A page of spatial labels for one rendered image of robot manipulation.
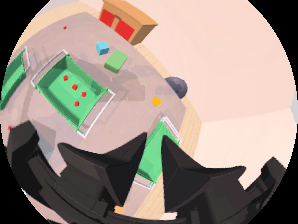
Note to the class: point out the orange cube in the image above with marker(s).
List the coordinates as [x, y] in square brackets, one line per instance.
[120, 210]

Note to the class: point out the light blue block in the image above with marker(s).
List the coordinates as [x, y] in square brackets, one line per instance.
[102, 48]

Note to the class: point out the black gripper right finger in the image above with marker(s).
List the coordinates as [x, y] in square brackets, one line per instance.
[184, 178]

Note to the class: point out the green rectangular block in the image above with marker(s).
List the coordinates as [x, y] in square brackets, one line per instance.
[115, 61]

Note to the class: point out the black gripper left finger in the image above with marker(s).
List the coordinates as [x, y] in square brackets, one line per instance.
[115, 169]

